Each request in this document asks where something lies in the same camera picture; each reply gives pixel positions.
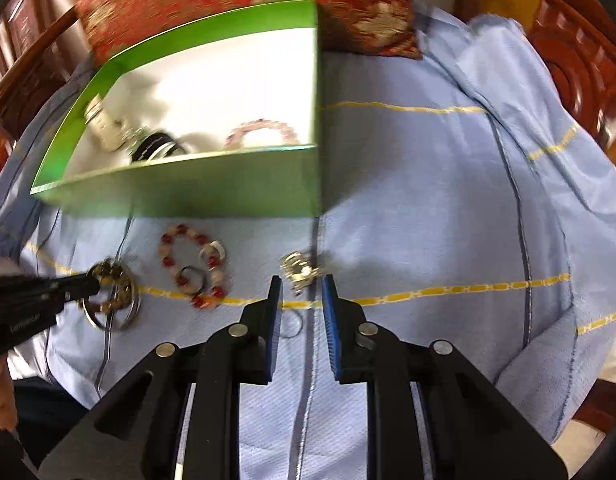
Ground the light blue checked cloth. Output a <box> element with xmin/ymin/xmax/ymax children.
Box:
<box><xmin>0</xmin><ymin>2</ymin><xmax>616</xmax><ymax>479</ymax></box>

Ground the dark wooden armchair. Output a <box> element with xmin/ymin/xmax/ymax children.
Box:
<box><xmin>0</xmin><ymin>3</ymin><xmax>616</xmax><ymax>442</ymax></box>

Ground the beige strap wristwatch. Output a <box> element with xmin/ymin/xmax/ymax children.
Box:
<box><xmin>84</xmin><ymin>94</ymin><xmax>148</xmax><ymax>152</ymax></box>

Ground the silver ring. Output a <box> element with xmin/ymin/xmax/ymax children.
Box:
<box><xmin>199</xmin><ymin>238</ymin><xmax>229</xmax><ymax>264</ymax></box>

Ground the green cardboard box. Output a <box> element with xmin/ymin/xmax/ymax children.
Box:
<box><xmin>31</xmin><ymin>0</ymin><xmax>322</xmax><ymax>218</ymax></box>

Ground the dark ring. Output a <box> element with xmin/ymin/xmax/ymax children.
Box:
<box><xmin>176</xmin><ymin>264</ymin><xmax>209</xmax><ymax>296</ymax></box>

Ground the person's left hand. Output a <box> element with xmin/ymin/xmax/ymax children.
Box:
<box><xmin>0</xmin><ymin>356</ymin><xmax>18</xmax><ymax>432</ymax></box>

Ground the gold silver charm brooch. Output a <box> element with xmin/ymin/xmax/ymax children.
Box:
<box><xmin>280</xmin><ymin>252</ymin><xmax>325</xmax><ymax>296</ymax></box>

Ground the red and pink bead bracelet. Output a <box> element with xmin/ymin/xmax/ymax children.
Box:
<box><xmin>158</xmin><ymin>223</ymin><xmax>229</xmax><ymax>311</ymax></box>

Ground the black strap wristwatch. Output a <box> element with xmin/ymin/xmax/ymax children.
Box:
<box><xmin>131</xmin><ymin>131</ymin><xmax>187</xmax><ymax>162</ymax></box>

